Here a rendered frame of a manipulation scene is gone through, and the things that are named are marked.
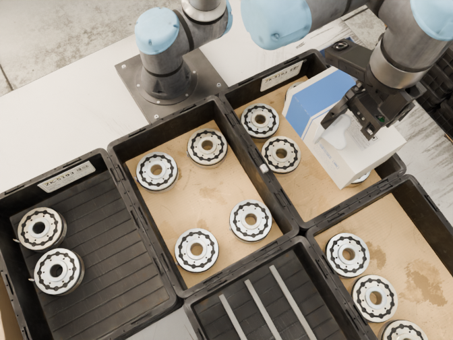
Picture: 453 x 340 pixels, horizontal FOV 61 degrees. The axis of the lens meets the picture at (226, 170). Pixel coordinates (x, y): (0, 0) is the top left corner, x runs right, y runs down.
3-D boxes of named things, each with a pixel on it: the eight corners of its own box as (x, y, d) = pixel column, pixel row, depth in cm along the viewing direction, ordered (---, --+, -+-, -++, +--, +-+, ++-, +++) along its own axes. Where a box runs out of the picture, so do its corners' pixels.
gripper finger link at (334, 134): (321, 166, 69) (359, 133, 63) (301, 140, 71) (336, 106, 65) (329, 162, 71) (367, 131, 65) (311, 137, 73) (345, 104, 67)
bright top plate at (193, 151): (182, 136, 100) (182, 135, 100) (218, 123, 102) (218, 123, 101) (195, 170, 97) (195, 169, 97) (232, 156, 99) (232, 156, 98)
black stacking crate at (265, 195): (116, 163, 102) (105, 146, 92) (216, 116, 108) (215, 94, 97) (185, 302, 90) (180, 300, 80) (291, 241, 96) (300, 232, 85)
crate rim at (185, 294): (106, 148, 93) (104, 144, 91) (216, 97, 99) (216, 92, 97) (180, 302, 81) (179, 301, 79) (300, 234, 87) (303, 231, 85)
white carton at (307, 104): (281, 113, 82) (288, 90, 73) (326, 88, 84) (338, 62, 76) (340, 190, 76) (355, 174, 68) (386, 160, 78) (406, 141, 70)
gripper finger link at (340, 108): (320, 131, 66) (358, 95, 60) (315, 124, 67) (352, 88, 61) (334, 127, 69) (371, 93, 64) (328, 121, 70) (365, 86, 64)
